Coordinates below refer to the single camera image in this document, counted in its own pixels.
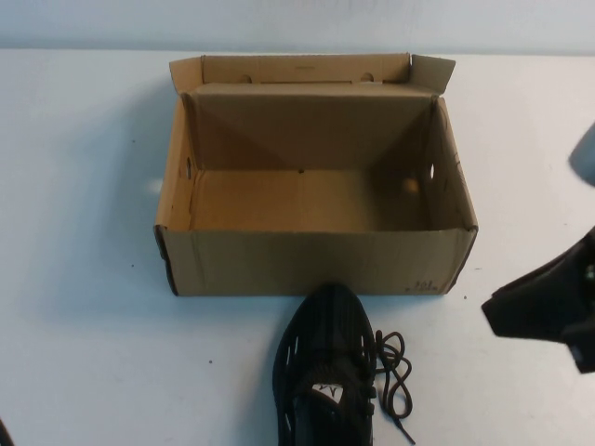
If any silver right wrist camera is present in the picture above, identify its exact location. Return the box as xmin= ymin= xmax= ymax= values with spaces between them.
xmin=567 ymin=130 xmax=595 ymax=188

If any black mesh sneaker with laces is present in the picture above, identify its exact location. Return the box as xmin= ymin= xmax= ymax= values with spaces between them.
xmin=270 ymin=282 xmax=413 ymax=446

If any brown cardboard shoe box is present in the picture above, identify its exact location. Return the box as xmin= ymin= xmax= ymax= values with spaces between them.
xmin=152 ymin=52 xmax=479 ymax=297

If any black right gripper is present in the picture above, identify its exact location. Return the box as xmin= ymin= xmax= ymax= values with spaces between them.
xmin=482 ymin=225 xmax=595 ymax=374

